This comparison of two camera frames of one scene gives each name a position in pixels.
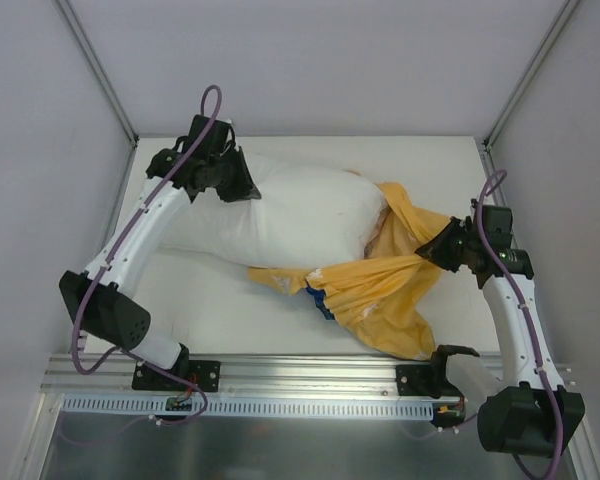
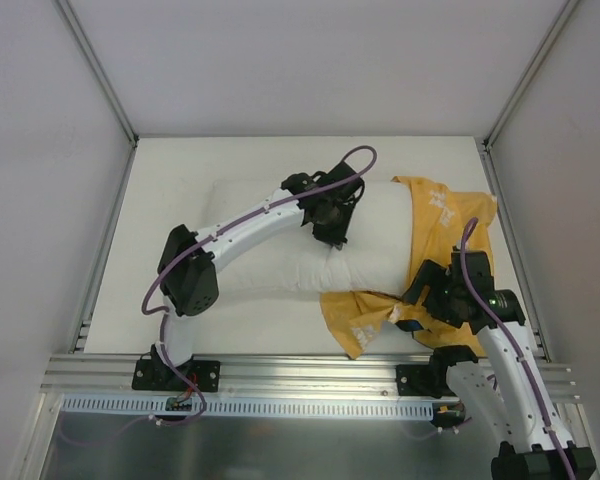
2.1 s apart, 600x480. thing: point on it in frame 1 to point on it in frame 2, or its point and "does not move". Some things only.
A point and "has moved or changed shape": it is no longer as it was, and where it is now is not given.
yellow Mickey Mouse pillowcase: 385,293 has moved or changed shape
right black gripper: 450,245 to 427,282
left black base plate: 204,374 does not move
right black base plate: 424,380 does not move
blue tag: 319,295 to 409,325
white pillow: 307,216 has moved or changed shape
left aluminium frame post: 99,69 does not move
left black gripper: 235,176 to 330,231
